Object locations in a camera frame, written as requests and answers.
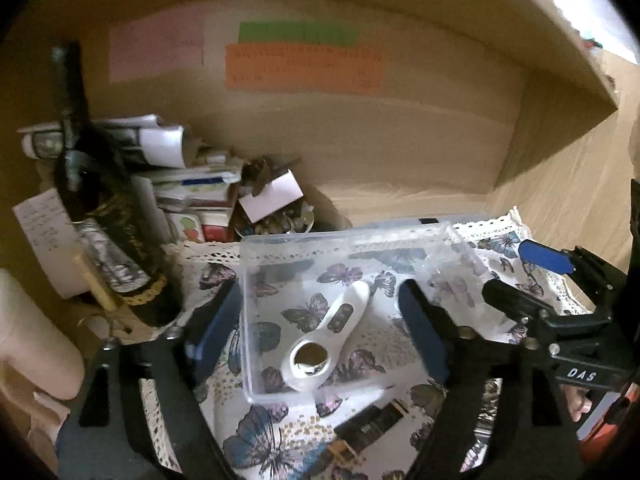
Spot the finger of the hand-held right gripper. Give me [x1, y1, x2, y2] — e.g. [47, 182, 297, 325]
[519, 239, 577, 276]
[482, 279, 552, 323]

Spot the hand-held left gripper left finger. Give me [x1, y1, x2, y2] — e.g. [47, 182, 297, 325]
[79, 280, 242, 480]

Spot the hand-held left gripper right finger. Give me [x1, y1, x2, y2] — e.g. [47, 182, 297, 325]
[398, 279, 576, 480]

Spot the white handheld device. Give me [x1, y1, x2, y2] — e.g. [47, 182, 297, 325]
[280, 280, 371, 392]

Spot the clear plastic container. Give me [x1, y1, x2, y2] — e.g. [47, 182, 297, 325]
[240, 222, 482, 404]

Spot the person's right hand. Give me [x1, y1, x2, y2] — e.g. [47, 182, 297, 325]
[569, 391, 596, 425]

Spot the black and gold tube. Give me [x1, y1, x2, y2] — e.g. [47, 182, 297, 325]
[327, 399, 417, 467]

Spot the bowl of pebbles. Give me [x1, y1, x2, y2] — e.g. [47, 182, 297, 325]
[234, 200, 317, 237]

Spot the gold stick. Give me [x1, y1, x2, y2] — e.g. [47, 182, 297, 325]
[74, 254, 123, 312]

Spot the stack of small boxes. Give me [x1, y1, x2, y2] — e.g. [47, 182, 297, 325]
[145, 152, 243, 244]

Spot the butterfly print lace cloth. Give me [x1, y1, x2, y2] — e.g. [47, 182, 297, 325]
[140, 207, 593, 480]

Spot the white card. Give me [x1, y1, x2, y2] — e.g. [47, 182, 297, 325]
[238, 170, 305, 224]

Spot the dark wine bottle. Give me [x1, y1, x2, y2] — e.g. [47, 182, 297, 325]
[49, 42, 184, 330]

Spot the white paper roll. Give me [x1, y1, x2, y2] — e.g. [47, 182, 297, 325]
[0, 269, 87, 402]

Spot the handwritten white paper sheet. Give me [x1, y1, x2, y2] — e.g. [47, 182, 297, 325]
[13, 189, 91, 298]

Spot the orange paper note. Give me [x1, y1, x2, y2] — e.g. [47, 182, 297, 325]
[224, 42, 385, 95]

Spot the pink paper note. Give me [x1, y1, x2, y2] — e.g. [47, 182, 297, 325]
[108, 6, 207, 83]

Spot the green paper note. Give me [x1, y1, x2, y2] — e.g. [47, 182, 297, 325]
[238, 20, 359, 46]

